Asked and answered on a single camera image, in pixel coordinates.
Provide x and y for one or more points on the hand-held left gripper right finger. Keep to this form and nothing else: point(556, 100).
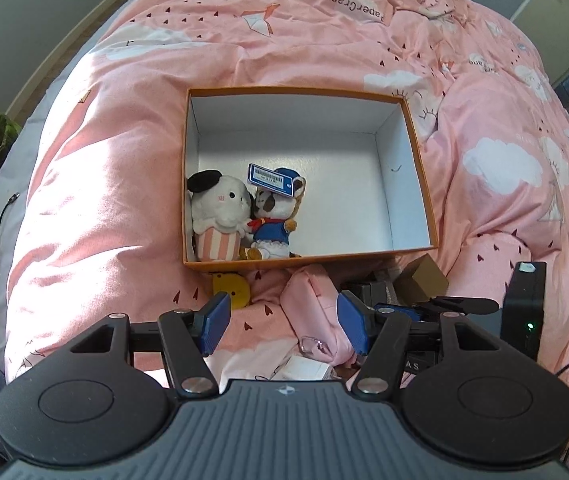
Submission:
point(354, 322)

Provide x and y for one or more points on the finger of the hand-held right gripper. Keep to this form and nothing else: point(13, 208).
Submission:
point(414, 313)
point(464, 305)

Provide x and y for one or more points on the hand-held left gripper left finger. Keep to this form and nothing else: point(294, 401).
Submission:
point(214, 322)

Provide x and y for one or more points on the dark grey small box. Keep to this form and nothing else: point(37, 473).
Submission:
point(369, 291)

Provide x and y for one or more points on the pink fabric pouch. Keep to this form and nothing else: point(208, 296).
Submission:
point(314, 305)

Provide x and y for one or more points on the white charger plug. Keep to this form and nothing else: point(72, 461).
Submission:
point(304, 370)

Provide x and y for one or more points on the orange cardboard box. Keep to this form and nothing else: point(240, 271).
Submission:
point(344, 200)

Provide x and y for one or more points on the small brown cardboard box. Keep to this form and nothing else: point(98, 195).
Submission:
point(419, 280)

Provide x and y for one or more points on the yellow round toy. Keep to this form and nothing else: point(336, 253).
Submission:
point(232, 287)

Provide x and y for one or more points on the plush toy in blue outfit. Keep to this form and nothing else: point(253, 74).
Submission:
point(269, 232)

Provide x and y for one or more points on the white dog cupcake plush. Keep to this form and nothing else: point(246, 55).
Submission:
point(219, 205)

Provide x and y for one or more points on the pink printed duvet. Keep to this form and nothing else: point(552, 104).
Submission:
point(114, 185)

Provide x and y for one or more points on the grey bed sheet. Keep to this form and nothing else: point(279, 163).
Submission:
point(19, 150)

